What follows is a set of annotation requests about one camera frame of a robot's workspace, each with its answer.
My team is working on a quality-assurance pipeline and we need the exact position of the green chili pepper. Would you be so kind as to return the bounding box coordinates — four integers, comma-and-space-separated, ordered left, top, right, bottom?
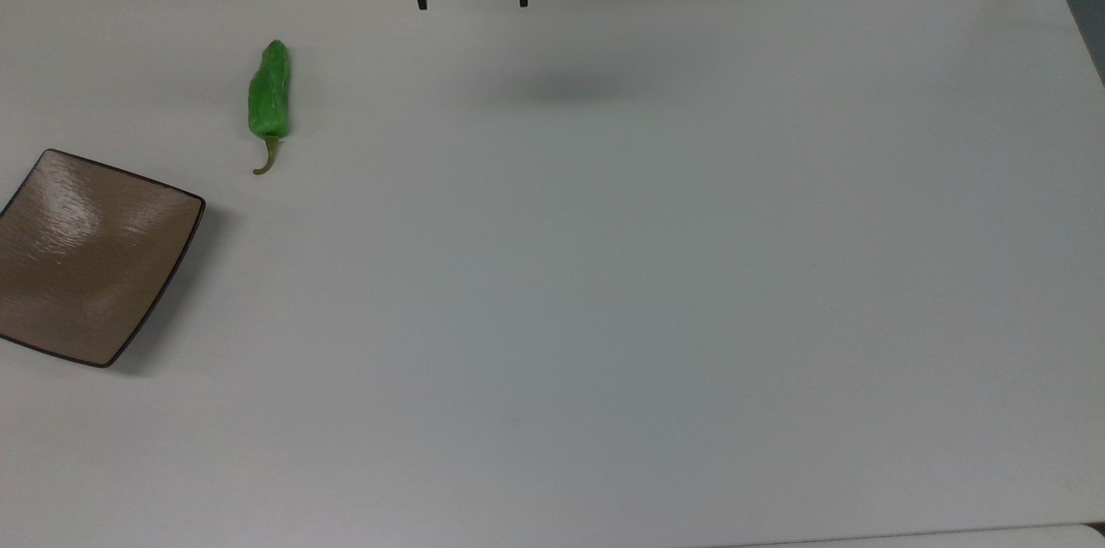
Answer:
248, 40, 292, 176

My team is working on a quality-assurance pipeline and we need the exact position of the brown square ceramic plate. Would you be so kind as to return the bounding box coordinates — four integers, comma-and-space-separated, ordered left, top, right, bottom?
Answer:
0, 148, 206, 368

